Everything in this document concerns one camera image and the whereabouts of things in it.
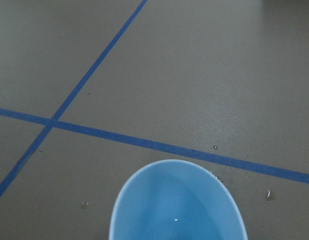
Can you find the light blue plastic cup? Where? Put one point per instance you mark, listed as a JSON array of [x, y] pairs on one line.
[[175, 200]]

